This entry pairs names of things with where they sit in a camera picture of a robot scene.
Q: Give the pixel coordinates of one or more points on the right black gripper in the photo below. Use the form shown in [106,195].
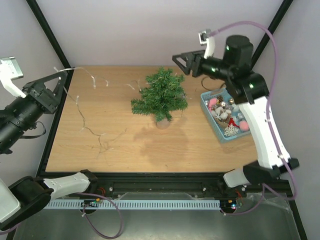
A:
[195,64]

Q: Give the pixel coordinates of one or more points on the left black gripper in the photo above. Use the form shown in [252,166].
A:
[39,90]

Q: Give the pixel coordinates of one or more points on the small green christmas tree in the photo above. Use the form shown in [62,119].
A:
[163,95]

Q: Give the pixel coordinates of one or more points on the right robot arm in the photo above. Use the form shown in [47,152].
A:
[250,92]

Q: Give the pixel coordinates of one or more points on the pink fluffy ornament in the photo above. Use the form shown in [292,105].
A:
[212,102]

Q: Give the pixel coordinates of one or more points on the light blue plastic basket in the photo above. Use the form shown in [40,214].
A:
[221,113]

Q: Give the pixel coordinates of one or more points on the red reindeer ornament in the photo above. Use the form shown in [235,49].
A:
[232,123]

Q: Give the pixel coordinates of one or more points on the white snowflake ornament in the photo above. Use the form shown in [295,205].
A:
[230,131]

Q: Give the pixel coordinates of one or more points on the pink pompom ornament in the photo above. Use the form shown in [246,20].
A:
[244,126]

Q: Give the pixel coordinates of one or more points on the light blue cable duct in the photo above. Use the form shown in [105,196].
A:
[78,204]

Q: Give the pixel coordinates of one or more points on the black aluminium frame rail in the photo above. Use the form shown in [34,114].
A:
[197,184]

